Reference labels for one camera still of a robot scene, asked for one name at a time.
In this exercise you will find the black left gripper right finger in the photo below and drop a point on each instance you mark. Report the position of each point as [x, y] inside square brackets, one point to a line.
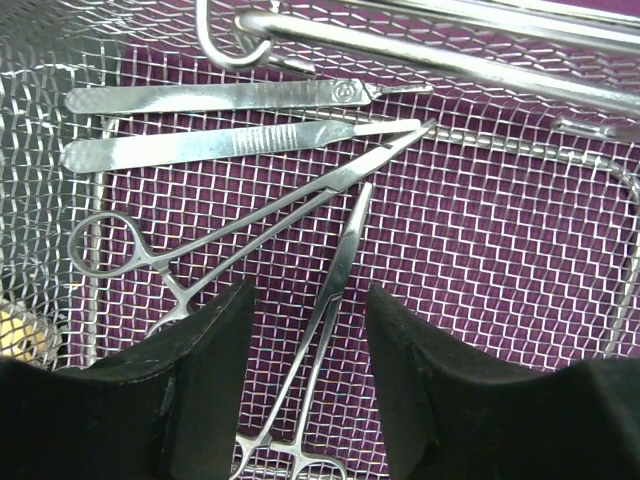
[451, 411]

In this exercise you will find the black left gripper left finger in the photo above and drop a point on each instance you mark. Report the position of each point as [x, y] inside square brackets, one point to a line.
[165, 408]

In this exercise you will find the steel hemostat forceps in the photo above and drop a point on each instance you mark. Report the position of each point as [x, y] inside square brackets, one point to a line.
[324, 314]

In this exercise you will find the purple cloth drape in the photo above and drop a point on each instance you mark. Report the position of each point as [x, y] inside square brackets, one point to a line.
[514, 238]

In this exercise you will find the metal mesh instrument tray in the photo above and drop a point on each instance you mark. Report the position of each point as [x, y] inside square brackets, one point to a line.
[42, 45]

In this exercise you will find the steel surgical scissors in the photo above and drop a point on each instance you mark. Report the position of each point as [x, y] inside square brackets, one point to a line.
[594, 130]

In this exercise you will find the steel surgical forceps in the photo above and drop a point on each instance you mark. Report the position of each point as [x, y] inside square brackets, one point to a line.
[553, 27]

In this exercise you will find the orange circuit board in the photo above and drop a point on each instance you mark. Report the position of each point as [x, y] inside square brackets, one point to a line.
[27, 337]

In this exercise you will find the steel needle holder clamp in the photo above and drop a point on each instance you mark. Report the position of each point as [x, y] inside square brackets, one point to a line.
[321, 189]

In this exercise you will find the steel retractor hook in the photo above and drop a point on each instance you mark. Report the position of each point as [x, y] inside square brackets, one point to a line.
[270, 26]

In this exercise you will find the lower steel scalpel handle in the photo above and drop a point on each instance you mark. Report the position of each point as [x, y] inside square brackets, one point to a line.
[111, 154]

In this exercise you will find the steel scalpel handle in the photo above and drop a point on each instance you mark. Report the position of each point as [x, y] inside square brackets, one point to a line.
[111, 154]
[219, 97]

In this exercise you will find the upper steel scalpel handle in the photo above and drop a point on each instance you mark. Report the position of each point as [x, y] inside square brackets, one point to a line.
[219, 97]

